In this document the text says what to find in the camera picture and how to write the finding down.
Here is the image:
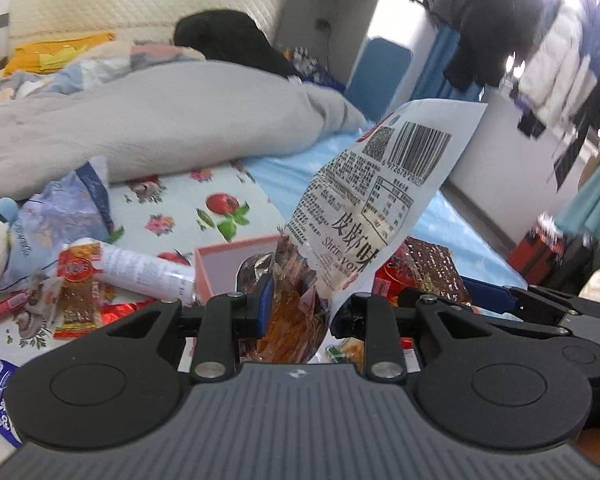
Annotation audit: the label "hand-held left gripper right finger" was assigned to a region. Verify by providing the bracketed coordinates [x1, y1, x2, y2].
[332, 294, 518, 380]

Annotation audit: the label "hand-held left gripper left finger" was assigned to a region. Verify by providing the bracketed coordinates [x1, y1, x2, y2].
[75, 276, 274, 381]

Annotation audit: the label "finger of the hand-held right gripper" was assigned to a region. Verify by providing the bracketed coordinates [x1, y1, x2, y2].
[482, 312, 573, 342]
[460, 281, 600, 321]

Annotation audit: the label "green snack packet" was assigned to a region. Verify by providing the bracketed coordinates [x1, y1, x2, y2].
[326, 338, 367, 377]

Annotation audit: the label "brown patterned snack packet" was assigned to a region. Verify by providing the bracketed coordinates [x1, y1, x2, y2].
[397, 237, 473, 306]

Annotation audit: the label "clear orange strip snack packet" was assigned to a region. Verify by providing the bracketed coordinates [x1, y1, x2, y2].
[257, 99, 488, 363]

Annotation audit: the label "red label strip snack packet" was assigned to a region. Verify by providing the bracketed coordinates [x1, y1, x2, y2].
[54, 241, 104, 342]

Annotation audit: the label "red bag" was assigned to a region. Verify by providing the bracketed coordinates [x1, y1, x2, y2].
[509, 224, 566, 283]

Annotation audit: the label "white cylindrical bottle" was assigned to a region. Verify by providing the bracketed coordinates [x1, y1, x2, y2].
[87, 242, 198, 301]

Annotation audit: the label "teal hanging garment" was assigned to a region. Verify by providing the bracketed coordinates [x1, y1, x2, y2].
[555, 150, 600, 241]

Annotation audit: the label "floral bed mat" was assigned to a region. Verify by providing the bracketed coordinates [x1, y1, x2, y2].
[0, 160, 291, 361]

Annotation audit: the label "shiny red candy packet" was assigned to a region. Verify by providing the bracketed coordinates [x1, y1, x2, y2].
[99, 300, 156, 331]

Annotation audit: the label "light blue bedsheet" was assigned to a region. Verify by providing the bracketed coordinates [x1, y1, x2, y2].
[240, 130, 526, 281]

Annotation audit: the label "black hanging trousers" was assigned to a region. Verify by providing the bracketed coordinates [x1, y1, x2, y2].
[555, 125, 591, 191]

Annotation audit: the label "grey duvet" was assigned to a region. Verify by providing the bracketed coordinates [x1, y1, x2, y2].
[0, 60, 366, 201]

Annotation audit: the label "large clear blue snack bag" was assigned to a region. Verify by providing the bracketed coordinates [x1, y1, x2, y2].
[0, 156, 115, 292]

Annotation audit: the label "blue curtain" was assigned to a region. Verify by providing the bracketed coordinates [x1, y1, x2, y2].
[410, 25, 483, 111]

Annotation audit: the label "blue chair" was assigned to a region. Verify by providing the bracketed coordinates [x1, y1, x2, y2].
[347, 36, 413, 121]

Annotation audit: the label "white puffer jacket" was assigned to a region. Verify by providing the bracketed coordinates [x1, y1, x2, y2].
[519, 0, 588, 116]

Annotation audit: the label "patterned cloth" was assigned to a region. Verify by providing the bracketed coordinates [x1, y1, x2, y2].
[280, 47, 333, 86]

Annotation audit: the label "black clothing heap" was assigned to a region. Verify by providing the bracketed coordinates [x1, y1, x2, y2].
[174, 9, 306, 78]

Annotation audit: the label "black hanging jacket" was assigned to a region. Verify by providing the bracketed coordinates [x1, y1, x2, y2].
[442, 0, 548, 93]

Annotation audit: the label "patterned quilt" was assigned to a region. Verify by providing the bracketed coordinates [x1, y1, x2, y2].
[0, 42, 206, 111]

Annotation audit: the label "yellow pillow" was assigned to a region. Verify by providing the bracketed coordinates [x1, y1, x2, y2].
[2, 32, 116, 76]

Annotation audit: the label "cream quilted headboard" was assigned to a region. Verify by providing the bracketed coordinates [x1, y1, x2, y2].
[7, 0, 288, 53]

